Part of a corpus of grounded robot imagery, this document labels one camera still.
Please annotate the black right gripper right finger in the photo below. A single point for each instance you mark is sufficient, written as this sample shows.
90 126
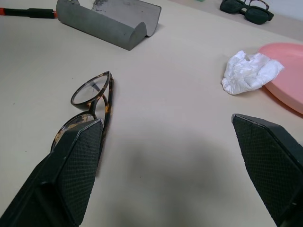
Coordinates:
265 165

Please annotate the black sunglasses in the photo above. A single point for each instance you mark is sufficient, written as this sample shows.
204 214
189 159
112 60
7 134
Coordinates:
256 16

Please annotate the tortoiseshell square glasses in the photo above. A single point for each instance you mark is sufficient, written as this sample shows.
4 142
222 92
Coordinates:
263 2

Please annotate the tortoiseshell cat-eye glasses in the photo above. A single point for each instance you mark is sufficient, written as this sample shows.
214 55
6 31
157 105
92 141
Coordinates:
110 94

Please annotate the red and black screwdriver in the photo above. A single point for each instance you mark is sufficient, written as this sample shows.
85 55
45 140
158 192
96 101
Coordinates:
38 13

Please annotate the white tissue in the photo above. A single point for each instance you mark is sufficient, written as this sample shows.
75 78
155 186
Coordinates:
246 73

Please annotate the round plastic plate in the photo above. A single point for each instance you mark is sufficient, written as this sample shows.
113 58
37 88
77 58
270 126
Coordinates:
288 71

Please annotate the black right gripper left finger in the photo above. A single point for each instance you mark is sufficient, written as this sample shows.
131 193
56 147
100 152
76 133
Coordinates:
71 170

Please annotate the grey foam block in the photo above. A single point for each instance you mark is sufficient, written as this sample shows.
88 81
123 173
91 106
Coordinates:
106 26

